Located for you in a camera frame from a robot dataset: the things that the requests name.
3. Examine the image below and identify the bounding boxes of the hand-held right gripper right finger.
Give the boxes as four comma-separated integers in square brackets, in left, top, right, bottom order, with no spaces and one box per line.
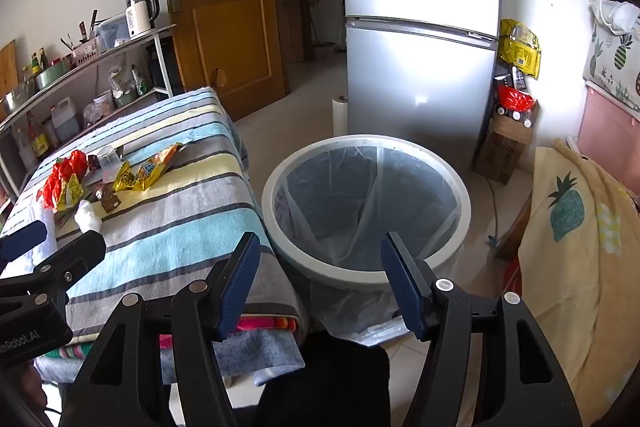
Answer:
[380,231,583,427]

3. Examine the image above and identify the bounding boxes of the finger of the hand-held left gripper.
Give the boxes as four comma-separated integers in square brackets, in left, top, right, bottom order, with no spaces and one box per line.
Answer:
[0,231,108,308]
[0,221,49,268]

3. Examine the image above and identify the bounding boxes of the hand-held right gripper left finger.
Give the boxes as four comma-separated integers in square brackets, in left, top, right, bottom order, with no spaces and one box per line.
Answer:
[59,231,263,427]

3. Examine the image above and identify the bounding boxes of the white round trash bin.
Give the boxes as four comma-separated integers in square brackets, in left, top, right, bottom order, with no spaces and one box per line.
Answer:
[261,134,472,295]

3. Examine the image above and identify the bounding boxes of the red plastic bag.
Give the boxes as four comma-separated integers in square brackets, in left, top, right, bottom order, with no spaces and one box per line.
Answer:
[40,150,90,210]

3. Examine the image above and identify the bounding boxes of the clear plastic cup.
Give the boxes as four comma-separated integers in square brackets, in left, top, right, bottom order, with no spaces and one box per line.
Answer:
[96,145,123,185]

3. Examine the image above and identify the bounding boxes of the white crumpled tissue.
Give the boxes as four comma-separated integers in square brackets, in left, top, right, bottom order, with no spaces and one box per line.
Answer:
[74,199,103,233]

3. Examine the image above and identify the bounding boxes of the colourful quilt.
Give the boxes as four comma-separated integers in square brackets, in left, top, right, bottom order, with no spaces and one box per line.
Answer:
[160,314,301,348]

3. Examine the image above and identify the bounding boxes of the brown wrapper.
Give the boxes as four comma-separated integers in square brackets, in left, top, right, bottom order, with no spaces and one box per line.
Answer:
[92,187,123,214]

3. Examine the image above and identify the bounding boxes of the grey blue blanket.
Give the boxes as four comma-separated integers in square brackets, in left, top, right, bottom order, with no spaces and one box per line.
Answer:
[35,122,307,388]

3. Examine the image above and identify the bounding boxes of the gold foil wrapper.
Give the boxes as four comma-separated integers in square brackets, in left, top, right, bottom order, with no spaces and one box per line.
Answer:
[111,161,137,192]

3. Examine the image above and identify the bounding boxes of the clear liquid bottle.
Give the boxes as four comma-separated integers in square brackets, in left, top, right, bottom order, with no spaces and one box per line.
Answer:
[12,127,33,168]

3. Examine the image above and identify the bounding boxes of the clear plastic bin liner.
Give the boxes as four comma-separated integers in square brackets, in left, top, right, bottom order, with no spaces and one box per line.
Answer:
[272,144,461,348]

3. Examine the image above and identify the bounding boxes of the red cap sauce bottle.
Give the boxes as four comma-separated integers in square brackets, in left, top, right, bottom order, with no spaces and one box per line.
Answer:
[25,109,51,160]

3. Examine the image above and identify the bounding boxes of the striped blanket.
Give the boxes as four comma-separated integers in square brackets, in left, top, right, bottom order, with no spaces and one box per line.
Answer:
[0,87,311,343]

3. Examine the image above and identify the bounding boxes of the orange yellow snack packet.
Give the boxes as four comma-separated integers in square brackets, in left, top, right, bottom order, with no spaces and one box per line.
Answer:
[131,142,187,192]

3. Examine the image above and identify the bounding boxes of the person's black clothing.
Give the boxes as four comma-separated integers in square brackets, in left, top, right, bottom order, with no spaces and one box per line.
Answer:
[235,329,391,427]

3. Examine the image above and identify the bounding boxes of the plastic jug with dark liquid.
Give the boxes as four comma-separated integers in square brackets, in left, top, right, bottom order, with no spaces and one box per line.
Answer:
[50,97,83,145]

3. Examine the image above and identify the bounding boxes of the steel bowl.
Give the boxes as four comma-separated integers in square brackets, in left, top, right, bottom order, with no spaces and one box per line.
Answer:
[1,82,38,114]

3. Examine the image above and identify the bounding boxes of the crumpled clear plastic bag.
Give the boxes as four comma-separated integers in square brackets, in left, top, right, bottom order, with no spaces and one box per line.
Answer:
[82,102,106,128]

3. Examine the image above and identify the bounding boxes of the green basin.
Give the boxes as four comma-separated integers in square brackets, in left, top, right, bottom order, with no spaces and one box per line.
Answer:
[35,59,73,90]

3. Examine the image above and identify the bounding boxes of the yellow pineapple blanket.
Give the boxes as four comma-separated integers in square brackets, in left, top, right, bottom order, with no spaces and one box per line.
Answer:
[515,139,640,413]

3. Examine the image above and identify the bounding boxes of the cardboard box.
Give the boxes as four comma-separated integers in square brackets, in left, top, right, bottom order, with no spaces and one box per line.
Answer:
[474,99,536,185]

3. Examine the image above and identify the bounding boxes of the wooden cutting board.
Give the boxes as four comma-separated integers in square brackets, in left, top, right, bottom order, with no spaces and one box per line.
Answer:
[0,39,21,108]

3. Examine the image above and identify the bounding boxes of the white green food bags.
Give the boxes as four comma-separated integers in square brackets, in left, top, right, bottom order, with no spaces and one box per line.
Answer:
[107,64,131,98]

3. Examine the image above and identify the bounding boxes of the white paper roll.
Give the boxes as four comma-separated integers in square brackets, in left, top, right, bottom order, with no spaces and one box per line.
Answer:
[331,94,351,138]

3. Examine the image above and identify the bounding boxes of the green packet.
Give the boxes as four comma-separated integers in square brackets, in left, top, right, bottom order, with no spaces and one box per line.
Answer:
[131,64,151,98]

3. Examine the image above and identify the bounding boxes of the pink utensil basket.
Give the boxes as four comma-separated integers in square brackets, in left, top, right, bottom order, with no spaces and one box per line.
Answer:
[70,42,103,66]

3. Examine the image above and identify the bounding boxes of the black oven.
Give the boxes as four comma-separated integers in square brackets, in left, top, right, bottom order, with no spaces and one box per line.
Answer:
[146,42,183,95]

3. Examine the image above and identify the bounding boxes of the red bag in box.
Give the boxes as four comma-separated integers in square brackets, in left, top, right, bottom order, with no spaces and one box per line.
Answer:
[495,84,535,112]

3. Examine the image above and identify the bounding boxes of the clear storage box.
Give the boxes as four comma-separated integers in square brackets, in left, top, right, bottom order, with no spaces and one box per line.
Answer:
[95,13,132,52]

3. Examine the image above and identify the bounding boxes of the metal shelf rack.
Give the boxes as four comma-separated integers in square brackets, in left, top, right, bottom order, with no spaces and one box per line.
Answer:
[0,24,183,200]

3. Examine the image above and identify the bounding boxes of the silver refrigerator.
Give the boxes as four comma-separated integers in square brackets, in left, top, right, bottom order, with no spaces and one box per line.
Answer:
[340,0,503,175]

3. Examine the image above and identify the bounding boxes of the white electric kettle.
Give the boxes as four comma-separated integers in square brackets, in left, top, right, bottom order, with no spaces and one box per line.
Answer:
[125,0,161,40]

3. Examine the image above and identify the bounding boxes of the pink cabinet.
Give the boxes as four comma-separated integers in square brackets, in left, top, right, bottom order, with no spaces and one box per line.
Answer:
[577,84,640,172]

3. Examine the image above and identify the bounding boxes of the yellow hanging bags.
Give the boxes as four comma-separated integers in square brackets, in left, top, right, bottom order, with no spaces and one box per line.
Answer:
[499,18,543,80]

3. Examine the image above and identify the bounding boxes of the wooden door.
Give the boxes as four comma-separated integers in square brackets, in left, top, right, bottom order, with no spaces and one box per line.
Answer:
[162,0,291,122]

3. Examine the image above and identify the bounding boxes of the pineapple print cloth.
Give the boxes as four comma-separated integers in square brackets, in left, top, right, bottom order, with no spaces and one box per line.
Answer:
[582,22,640,122]

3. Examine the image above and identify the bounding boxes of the white cloth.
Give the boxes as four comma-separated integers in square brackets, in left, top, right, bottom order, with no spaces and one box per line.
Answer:
[587,0,640,35]

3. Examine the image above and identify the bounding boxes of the black floor cable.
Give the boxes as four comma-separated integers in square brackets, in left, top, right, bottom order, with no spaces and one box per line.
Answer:
[482,174,503,253]

